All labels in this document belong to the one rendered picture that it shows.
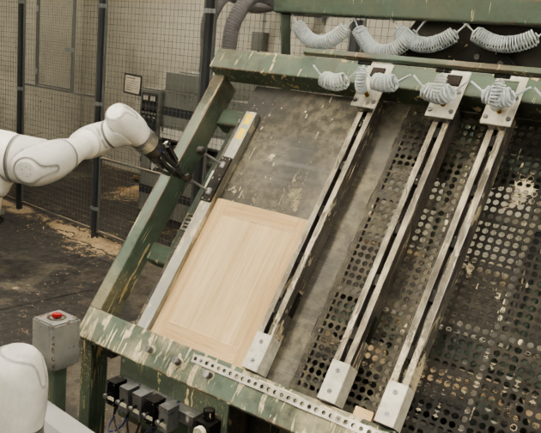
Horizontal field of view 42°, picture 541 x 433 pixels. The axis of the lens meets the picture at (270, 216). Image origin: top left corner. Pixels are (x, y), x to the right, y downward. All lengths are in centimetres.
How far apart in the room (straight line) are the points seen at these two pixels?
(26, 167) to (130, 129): 60
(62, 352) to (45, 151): 91
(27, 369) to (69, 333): 64
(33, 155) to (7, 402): 65
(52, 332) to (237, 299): 65
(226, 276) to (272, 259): 19
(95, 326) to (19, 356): 78
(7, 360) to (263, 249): 98
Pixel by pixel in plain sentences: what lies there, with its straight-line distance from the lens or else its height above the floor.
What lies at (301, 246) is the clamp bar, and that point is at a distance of 237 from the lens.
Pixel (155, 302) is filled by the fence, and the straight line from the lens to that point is 262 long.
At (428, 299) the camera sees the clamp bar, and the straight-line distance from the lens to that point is 215.
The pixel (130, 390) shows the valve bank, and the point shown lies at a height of 76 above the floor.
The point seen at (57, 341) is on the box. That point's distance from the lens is 258.
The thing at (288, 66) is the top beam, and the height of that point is 187.
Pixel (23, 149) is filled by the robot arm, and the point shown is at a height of 161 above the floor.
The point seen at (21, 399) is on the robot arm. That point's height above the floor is 97.
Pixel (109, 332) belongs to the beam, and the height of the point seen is 86.
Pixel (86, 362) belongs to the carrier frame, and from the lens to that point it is 283.
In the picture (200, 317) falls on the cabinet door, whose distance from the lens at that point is 251.
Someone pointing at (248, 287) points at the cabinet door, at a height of 111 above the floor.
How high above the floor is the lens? 190
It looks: 13 degrees down
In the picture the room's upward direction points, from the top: 6 degrees clockwise
